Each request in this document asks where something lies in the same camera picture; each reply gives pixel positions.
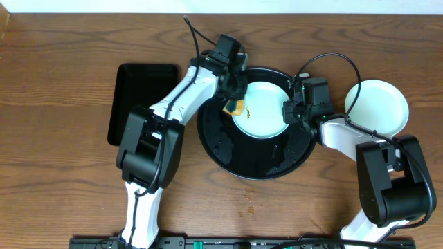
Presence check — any light blue plate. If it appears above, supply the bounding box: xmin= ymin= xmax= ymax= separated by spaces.
xmin=349 ymin=80 xmax=409 ymax=136

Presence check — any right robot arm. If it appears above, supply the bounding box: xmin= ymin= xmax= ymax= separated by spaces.
xmin=283 ymin=73 xmax=437 ymax=248

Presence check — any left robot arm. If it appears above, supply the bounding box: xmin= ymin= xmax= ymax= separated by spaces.
xmin=116 ymin=35 xmax=248 ymax=248

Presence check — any pale blue plate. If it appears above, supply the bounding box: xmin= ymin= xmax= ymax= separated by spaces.
xmin=233 ymin=82 xmax=289 ymax=139

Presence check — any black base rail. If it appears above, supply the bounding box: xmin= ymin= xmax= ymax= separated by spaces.
xmin=69 ymin=236 xmax=416 ymax=249

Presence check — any black rectangular tray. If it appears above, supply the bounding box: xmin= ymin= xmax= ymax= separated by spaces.
xmin=107 ymin=63 xmax=180 ymax=146

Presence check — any black round tray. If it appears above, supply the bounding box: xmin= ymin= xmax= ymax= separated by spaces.
xmin=197 ymin=68 xmax=316 ymax=180

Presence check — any green and yellow sponge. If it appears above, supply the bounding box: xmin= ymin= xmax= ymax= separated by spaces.
xmin=223 ymin=100 xmax=244 ymax=116

